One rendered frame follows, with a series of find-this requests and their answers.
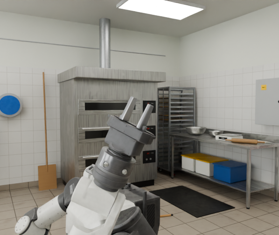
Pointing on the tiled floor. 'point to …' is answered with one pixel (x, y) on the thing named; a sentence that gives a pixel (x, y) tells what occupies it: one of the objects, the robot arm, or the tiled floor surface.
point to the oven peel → (46, 176)
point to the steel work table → (256, 186)
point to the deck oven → (82, 155)
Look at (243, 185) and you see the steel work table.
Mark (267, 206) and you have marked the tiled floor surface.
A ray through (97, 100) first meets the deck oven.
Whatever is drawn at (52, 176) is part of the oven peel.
